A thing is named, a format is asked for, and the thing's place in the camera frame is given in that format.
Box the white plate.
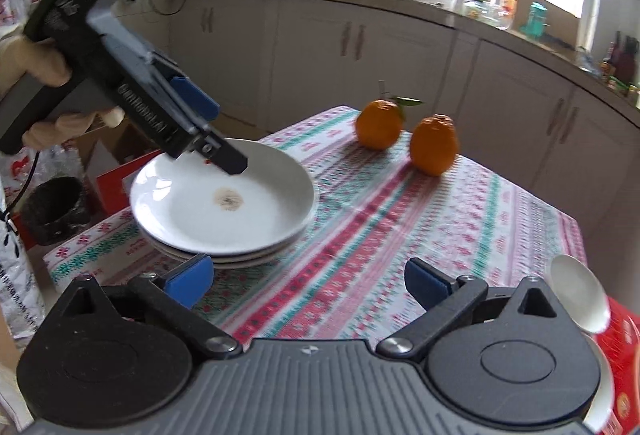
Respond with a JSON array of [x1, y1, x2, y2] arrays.
[[136, 214, 314, 266], [129, 140, 319, 256]]

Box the white plate edge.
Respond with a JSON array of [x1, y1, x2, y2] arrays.
[[150, 233, 296, 272]]

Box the white bowl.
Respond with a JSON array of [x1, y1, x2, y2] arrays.
[[584, 337, 615, 434], [546, 254, 611, 335]]

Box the white kitchen cabinets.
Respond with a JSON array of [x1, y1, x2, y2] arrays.
[[169, 0, 639, 237]]

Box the gloved left hand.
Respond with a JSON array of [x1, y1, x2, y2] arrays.
[[0, 34, 126, 153]]

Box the patterned tablecloth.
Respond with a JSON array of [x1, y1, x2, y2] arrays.
[[41, 104, 586, 351]]

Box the bumpy orange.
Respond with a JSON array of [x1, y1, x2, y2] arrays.
[[409, 114, 459, 177]]

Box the orange with leaf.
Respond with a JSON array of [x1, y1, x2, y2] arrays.
[[355, 96, 423, 151]]

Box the red gift box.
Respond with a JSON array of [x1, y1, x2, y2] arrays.
[[596, 297, 640, 435]]

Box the teal water bottle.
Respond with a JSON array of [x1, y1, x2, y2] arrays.
[[525, 2, 548, 40]]

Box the cardboard box on counter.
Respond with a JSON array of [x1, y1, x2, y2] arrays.
[[511, 0, 579, 47]]

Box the knife block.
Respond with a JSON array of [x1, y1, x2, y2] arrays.
[[614, 36, 639, 84]]

